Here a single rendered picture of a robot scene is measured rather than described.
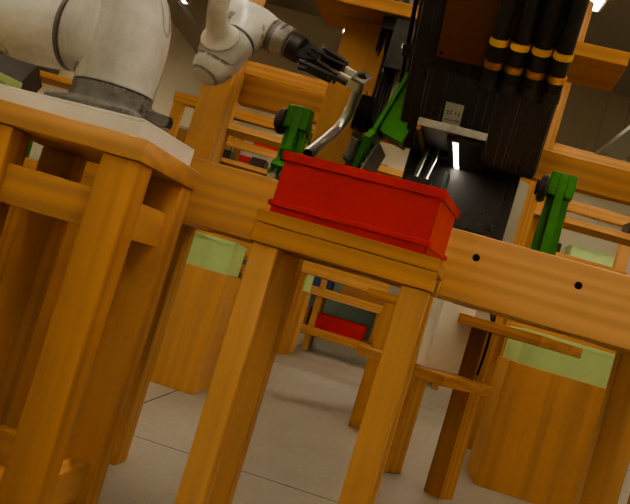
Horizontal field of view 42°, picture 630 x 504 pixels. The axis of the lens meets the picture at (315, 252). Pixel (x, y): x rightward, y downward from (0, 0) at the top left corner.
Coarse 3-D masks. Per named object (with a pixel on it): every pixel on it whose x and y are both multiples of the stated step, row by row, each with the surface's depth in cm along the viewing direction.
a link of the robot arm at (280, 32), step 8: (280, 24) 224; (272, 32) 223; (280, 32) 223; (288, 32) 223; (296, 32) 227; (264, 40) 225; (272, 40) 224; (280, 40) 223; (264, 48) 228; (272, 48) 225; (280, 48) 224; (280, 56) 227
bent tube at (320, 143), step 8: (360, 72) 222; (352, 80) 219; (360, 80) 219; (368, 80) 220; (360, 88) 222; (352, 96) 224; (360, 96) 224; (352, 104) 225; (344, 112) 227; (352, 112) 226; (344, 120) 226; (336, 128) 224; (344, 128) 227; (320, 136) 220; (328, 136) 220; (336, 136) 224; (312, 144) 216; (320, 144) 217; (304, 152) 215; (312, 152) 213
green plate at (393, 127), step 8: (400, 88) 207; (392, 96) 207; (400, 96) 208; (392, 104) 208; (400, 104) 208; (384, 112) 207; (392, 112) 208; (400, 112) 208; (384, 120) 208; (392, 120) 208; (400, 120) 208; (376, 128) 207; (384, 128) 208; (392, 128) 208; (400, 128) 207; (376, 136) 211; (384, 136) 212; (392, 136) 207; (400, 136) 207; (400, 144) 209; (368, 152) 217
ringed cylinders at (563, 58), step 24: (504, 0) 180; (528, 0) 178; (552, 0) 176; (576, 0) 175; (504, 24) 182; (528, 24) 181; (552, 24) 179; (576, 24) 177; (504, 48) 186; (528, 48) 184; (504, 72) 189; (528, 72) 186; (552, 72) 185; (528, 96) 188; (552, 96) 187
